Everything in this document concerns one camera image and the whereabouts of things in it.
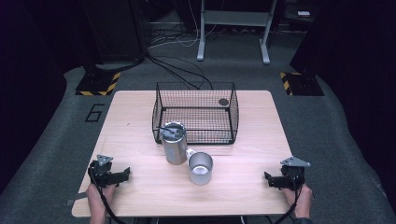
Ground steel mug with handle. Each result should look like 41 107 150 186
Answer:
185 147 215 186

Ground black hazard-striped stand base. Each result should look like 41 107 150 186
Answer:
75 71 121 97
279 72 325 97

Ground person's left hand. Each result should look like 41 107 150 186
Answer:
85 182 118 213

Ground black floor cables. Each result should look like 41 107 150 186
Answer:
144 51 215 91

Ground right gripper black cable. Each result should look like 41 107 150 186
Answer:
273 175 304 224

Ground black wire mesh basket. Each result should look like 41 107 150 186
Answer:
151 81 240 146

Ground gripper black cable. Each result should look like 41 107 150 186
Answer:
273 175 304 224
88 167 127 224

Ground black tape floor marking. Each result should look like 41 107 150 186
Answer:
84 103 106 123

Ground white floor cables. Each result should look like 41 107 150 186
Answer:
148 0 219 49

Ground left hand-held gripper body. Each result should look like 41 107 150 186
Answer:
87 154 115 189

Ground black cabinet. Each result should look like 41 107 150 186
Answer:
78 0 148 63

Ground tall steel tumbler with lid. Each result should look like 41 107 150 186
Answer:
159 121 189 166

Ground person's right hand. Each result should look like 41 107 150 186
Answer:
281 184 314 219

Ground white metal desk frame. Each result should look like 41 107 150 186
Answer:
196 0 278 65

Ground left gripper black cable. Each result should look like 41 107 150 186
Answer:
88 167 127 224

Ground grey tape strip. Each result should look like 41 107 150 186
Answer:
64 190 89 207

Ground black curtain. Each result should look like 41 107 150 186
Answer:
0 0 68 194
289 0 396 203

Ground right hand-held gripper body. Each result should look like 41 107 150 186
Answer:
279 156 312 191

